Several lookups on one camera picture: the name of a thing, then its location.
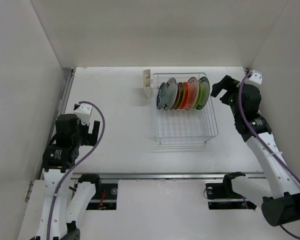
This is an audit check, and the white plate green rim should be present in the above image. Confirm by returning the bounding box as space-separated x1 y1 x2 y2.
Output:
195 76 210 110

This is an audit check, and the white plate orange sunburst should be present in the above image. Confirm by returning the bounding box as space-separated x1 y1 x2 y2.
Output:
184 77 199 110

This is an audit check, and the orange translucent plate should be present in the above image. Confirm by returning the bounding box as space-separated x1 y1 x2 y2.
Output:
179 82 189 110

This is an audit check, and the amber patterned plate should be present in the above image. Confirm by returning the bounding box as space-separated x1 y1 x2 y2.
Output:
174 82 185 110

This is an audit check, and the dark teal patterned plate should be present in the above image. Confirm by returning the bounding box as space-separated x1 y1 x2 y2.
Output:
156 82 168 110

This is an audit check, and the lime green plate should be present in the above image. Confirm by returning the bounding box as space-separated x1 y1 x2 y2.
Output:
192 83 202 110

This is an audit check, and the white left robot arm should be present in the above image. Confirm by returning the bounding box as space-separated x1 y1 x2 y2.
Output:
33 113 105 240

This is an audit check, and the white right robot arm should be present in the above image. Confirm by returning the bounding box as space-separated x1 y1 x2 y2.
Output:
210 73 300 227

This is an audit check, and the white cutlery holder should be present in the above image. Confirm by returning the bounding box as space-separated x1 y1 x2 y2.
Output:
142 69 153 99

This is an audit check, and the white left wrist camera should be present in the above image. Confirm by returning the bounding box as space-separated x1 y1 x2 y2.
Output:
73 103 93 126

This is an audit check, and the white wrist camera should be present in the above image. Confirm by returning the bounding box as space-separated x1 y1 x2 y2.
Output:
73 103 93 126
246 69 263 86

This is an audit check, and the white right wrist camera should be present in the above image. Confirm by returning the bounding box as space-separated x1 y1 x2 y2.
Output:
246 69 263 86

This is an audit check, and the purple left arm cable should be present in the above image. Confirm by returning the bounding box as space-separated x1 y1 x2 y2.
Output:
45 100 106 240

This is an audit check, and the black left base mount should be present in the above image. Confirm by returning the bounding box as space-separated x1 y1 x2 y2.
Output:
86 180 118 211

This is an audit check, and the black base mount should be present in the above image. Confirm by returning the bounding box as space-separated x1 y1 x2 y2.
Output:
203 182 257 210
86 180 118 211

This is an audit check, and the aluminium front rail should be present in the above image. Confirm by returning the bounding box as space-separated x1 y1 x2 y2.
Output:
39 171 266 180

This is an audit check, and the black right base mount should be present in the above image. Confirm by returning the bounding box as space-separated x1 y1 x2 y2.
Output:
203 182 257 210

